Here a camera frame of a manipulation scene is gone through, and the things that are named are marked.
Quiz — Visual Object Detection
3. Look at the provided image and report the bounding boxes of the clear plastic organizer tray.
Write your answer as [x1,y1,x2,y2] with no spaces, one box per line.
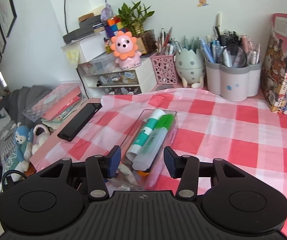
[109,108,178,191]

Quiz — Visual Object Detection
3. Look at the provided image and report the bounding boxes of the green cap highlighter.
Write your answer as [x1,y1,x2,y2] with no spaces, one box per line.
[132,114,174,171]

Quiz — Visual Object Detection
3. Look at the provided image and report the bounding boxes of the green white glue stick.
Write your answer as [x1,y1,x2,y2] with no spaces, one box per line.
[126,109,165,161]

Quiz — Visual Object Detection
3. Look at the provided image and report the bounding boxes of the orange cap highlighter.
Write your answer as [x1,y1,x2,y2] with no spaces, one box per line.
[137,171,150,177]

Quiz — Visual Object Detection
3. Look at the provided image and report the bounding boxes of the black smartphone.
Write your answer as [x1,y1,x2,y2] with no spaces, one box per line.
[57,103,102,142]

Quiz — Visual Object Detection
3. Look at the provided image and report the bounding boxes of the pink box stack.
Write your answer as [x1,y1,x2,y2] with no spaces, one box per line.
[22,82,81,122]

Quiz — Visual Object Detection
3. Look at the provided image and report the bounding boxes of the white mini drawer unit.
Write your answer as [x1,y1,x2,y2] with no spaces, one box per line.
[77,53,157,98]

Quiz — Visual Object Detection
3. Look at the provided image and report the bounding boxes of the blue monkey plush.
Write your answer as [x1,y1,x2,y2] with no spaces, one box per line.
[12,122,34,174]

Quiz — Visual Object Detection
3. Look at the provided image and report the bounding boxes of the pink checkered table cloth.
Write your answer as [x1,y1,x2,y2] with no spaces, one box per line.
[29,87,287,239]

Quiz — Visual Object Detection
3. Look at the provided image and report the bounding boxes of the green egg pen holder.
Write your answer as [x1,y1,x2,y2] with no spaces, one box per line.
[175,48,206,89]

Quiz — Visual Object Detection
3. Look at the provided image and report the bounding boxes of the pink perforated pen holder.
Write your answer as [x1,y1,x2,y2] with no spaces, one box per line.
[150,53,179,85]

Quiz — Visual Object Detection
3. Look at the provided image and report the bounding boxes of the grey white flower pen holder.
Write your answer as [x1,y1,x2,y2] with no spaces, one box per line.
[205,61,262,102]

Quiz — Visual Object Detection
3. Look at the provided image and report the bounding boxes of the pink lion toy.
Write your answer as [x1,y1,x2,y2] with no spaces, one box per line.
[110,31,142,70]

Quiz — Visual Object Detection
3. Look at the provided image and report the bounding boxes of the magnifying glass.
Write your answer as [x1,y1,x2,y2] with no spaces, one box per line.
[222,44,247,68]

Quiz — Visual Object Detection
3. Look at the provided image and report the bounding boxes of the rubik's cube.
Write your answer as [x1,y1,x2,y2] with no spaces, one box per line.
[104,16,128,39]

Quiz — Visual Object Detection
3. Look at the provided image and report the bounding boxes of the bamboo plant in pot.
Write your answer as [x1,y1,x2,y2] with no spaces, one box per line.
[118,1,157,54]

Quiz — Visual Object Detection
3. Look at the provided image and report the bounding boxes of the pink spine comic book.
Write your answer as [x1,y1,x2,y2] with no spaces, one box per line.
[260,13,287,113]

